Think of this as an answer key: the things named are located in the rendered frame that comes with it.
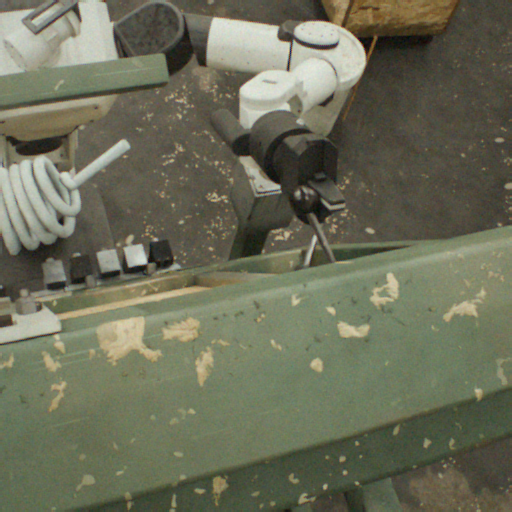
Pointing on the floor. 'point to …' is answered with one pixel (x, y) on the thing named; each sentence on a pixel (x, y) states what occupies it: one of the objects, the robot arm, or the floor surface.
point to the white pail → (321, 120)
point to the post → (245, 247)
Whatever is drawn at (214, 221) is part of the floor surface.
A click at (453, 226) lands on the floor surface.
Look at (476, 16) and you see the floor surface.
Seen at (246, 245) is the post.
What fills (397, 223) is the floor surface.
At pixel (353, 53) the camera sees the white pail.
